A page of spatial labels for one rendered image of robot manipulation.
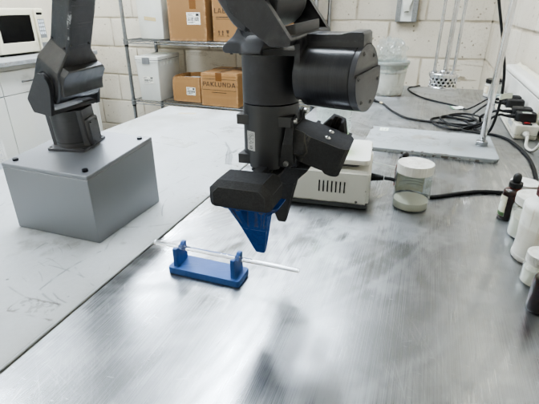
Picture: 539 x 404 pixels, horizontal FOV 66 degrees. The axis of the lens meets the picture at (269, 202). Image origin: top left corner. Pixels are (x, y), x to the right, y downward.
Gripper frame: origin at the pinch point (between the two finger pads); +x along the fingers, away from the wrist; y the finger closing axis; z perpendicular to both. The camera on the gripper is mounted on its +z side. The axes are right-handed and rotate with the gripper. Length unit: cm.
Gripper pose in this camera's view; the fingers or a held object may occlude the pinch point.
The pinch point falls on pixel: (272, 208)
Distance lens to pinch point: 47.7
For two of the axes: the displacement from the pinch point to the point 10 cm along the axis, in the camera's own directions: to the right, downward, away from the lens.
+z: 9.5, 1.3, -3.0
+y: 3.3, -3.9, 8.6
